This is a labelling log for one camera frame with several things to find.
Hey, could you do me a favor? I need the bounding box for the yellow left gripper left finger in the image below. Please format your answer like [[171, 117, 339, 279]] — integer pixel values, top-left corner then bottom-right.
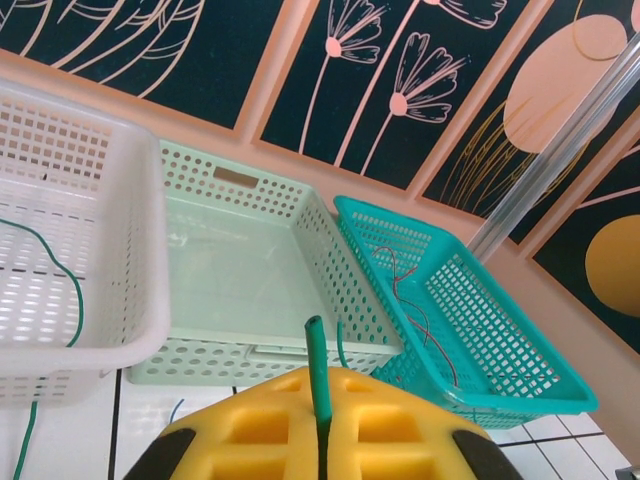
[[122, 368, 324, 480]]

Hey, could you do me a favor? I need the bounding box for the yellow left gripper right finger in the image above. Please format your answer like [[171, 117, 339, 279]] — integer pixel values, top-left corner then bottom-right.
[[324, 369, 524, 480]]

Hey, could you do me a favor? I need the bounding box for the thin green cable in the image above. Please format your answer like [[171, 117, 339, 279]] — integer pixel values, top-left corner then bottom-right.
[[0, 218, 347, 480]]

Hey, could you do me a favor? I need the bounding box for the thin red cable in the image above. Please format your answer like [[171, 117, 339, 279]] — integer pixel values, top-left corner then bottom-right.
[[372, 245, 459, 389]]

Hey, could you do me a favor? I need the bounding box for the teal plastic basket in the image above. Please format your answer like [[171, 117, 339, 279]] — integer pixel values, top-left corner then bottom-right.
[[333, 194, 600, 431]]

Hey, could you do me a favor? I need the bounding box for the pale green plastic basket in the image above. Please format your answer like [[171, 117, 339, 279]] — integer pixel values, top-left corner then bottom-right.
[[124, 139, 407, 387]]

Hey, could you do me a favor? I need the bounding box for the white plastic basket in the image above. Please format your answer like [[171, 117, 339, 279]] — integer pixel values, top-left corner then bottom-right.
[[0, 79, 172, 407]]

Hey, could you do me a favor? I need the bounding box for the aluminium frame post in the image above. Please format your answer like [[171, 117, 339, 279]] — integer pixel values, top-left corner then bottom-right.
[[467, 29, 640, 259]]

